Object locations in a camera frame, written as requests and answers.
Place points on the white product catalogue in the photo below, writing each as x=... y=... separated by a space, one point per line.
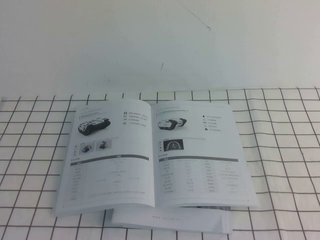
x=155 y=155

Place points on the closed white booklet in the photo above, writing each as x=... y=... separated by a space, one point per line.
x=170 y=220

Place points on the white black-grid tablecloth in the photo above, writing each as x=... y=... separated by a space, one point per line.
x=282 y=150

